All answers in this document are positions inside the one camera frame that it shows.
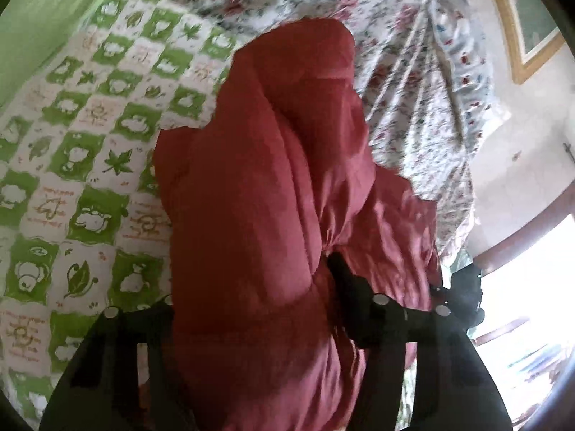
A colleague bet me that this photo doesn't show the green checked blanket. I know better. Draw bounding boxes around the green checked blanket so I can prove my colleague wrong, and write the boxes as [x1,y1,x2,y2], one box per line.
[0,0,245,418]

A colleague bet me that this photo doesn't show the red quilted jacket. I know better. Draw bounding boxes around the red quilted jacket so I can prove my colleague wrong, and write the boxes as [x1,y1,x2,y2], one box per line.
[139,17,443,431]

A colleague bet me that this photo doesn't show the floral bedsheet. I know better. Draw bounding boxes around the floral bedsheet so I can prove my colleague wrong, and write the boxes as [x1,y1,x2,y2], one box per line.
[33,0,513,259]

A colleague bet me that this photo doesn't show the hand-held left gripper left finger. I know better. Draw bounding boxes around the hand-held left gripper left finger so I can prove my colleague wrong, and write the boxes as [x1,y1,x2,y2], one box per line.
[40,297,181,431]

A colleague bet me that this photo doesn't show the gold framed picture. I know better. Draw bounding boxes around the gold framed picture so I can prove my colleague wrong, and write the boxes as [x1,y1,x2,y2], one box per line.
[478,0,567,85]

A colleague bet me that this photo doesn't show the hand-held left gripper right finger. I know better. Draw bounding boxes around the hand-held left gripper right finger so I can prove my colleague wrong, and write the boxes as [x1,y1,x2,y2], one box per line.
[327,252,514,431]

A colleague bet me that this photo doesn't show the wooden window frame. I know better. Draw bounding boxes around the wooden window frame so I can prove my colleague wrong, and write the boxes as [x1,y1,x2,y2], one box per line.
[467,211,575,348]

